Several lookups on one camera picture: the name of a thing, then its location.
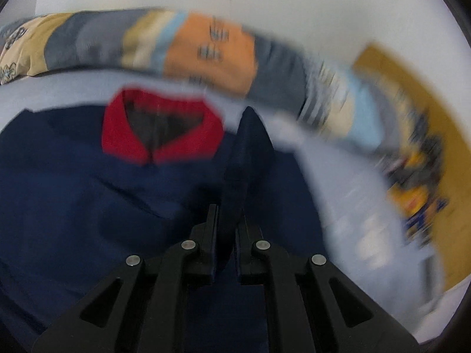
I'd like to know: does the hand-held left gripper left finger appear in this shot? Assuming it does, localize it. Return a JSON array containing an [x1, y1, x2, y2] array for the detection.
[[31, 204, 221, 353]]

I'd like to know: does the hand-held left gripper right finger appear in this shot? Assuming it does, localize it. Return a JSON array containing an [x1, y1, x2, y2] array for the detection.
[[235, 222, 421, 353]]

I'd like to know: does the navy jacket with red collar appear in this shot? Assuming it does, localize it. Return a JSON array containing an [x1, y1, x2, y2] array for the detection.
[[0, 88, 332, 353]]

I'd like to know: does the light blue cloud bed sheet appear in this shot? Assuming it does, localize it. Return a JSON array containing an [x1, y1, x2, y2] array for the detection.
[[0, 69, 447, 341]]

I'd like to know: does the dark yellow printed cloth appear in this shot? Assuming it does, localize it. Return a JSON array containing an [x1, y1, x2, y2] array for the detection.
[[381, 105, 451, 249]]

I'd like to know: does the rolled patchwork quilt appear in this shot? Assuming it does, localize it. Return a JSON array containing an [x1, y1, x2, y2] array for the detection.
[[0, 6, 387, 149]]

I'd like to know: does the brown wooden board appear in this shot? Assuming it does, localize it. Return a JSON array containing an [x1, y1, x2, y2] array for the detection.
[[352, 43, 471, 293]]

